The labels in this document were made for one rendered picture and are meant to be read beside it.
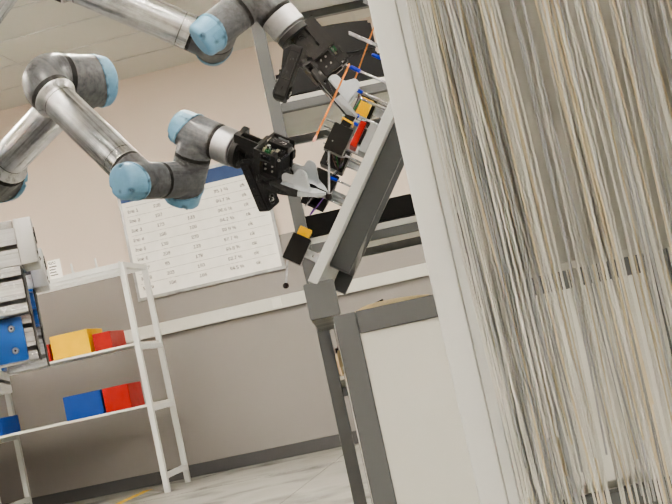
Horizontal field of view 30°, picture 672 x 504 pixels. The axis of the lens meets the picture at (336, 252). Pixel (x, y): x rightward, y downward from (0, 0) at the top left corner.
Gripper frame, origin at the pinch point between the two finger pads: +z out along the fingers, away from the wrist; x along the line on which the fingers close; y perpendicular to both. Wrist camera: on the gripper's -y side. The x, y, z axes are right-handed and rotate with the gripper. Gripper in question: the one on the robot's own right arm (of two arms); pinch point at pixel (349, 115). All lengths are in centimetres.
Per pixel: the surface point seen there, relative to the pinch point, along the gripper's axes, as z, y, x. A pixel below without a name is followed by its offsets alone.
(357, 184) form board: 13.0, -9.1, -25.5
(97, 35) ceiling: -231, -45, 641
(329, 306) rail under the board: 26.0, -26.8, -26.7
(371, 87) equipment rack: -13, 18, 100
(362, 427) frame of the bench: 46, -36, -28
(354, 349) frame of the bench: 35, -28, -27
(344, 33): -30, 23, 108
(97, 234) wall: -147, -155, 781
